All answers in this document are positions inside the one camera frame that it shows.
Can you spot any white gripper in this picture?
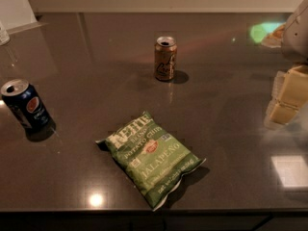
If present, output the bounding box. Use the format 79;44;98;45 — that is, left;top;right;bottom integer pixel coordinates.
264;0;308;129

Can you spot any white panel at left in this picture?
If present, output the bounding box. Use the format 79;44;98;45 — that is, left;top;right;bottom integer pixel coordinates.
0;0;41;34

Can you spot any blue Pepsi can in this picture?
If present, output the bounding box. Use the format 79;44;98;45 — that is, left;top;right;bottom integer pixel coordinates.
1;79;51;131

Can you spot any orange soda can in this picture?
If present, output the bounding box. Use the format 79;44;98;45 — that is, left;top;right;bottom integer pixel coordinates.
154;36;177;81

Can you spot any green jalapeno chip bag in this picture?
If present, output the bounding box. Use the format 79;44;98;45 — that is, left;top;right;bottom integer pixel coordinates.
95;112;205;211

